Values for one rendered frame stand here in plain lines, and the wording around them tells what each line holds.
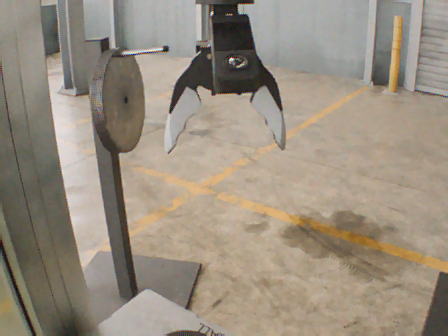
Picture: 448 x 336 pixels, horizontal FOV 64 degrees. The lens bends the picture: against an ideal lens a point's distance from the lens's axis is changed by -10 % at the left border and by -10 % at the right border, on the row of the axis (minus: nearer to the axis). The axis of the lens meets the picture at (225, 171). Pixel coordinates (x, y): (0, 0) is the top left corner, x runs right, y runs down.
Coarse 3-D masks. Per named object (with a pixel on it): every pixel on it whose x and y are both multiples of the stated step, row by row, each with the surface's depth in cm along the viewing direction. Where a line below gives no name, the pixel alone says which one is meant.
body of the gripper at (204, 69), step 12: (204, 0) 42; (216, 0) 42; (228, 0) 42; (240, 0) 42; (252, 0) 43; (216, 12) 44; (228, 12) 44; (204, 48) 45; (204, 60) 45; (204, 72) 45; (204, 84) 46
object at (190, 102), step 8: (184, 96) 47; (192, 96) 47; (176, 104) 47; (184, 104) 47; (192, 104) 47; (200, 104) 47; (176, 112) 48; (184, 112) 48; (192, 112) 48; (168, 120) 48; (176, 120) 48; (184, 120) 48; (168, 128) 48; (176, 128) 48; (184, 128) 48; (168, 136) 49; (176, 136) 49; (168, 144) 50; (168, 152) 50
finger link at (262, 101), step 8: (264, 88) 47; (256, 96) 48; (264, 96) 48; (256, 104) 48; (264, 104) 48; (272, 104) 48; (264, 112) 48; (272, 112) 49; (280, 112) 49; (264, 120) 50; (272, 120) 49; (280, 120) 49; (272, 128) 49; (280, 128) 49; (280, 136) 50; (280, 144) 51
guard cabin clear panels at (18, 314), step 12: (0, 252) 22; (0, 264) 22; (0, 276) 22; (0, 288) 22; (12, 288) 23; (0, 300) 22; (12, 300) 23; (0, 312) 22; (12, 312) 23; (0, 324) 22; (12, 324) 23; (24, 324) 24
